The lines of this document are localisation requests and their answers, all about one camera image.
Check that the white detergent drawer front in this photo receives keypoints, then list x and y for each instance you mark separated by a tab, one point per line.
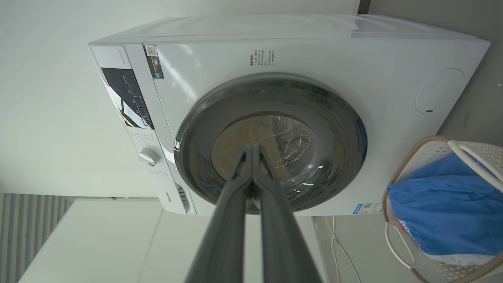
175	198

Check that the blue energy label sticker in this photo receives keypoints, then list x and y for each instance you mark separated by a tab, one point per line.
367	208

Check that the round white filter cover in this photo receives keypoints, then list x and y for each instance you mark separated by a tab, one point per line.
440	91

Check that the black rectangular promo sticker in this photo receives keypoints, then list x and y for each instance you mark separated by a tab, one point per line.
154	63

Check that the black washer display panel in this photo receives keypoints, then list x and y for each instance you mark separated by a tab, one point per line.
127	96

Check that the blue garment white lettering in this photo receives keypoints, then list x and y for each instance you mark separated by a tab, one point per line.
448	204

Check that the white low cabinet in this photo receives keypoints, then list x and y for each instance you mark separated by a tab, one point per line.
102	243

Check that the grey ribbed wall panel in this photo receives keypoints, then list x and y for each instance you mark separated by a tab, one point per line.
23	232

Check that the white front-load washing machine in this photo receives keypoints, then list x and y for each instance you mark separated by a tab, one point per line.
220	63

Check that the small printed text label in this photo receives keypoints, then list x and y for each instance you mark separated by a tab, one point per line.
261	57

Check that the silver washer program knob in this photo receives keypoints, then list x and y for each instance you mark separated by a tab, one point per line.
149	157

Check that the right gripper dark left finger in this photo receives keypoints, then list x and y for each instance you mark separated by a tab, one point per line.
224	236

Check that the black round glass washer door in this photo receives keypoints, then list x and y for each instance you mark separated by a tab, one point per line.
334	137

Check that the white laundry basket brown rim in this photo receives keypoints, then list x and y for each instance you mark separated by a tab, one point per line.
426	151

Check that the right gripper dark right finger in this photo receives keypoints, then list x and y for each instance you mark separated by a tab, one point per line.
283	243

